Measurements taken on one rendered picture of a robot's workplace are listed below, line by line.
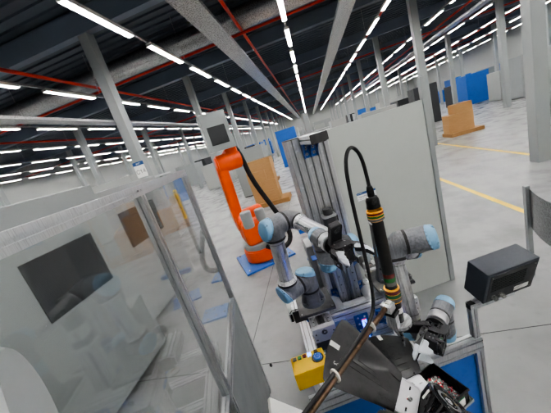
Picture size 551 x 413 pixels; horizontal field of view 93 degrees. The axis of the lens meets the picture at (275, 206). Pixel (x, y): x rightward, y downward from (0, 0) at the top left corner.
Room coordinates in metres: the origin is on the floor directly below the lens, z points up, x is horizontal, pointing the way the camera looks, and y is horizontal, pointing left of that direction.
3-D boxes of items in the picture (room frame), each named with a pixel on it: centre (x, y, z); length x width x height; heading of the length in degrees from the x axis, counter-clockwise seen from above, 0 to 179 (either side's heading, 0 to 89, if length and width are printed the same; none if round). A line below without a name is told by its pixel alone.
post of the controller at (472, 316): (1.05, -0.75, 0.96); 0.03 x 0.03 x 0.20; 4
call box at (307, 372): (0.99, 0.07, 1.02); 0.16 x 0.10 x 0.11; 94
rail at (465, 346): (1.02, -0.32, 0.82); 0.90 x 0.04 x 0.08; 94
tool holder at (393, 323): (0.65, -0.24, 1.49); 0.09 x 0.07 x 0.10; 129
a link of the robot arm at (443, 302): (0.94, -0.55, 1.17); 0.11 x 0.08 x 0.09; 131
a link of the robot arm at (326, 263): (1.03, -0.16, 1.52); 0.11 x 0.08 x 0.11; 119
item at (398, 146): (2.51, -1.08, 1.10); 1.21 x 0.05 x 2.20; 94
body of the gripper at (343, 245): (0.87, -0.17, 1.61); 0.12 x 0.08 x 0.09; 13
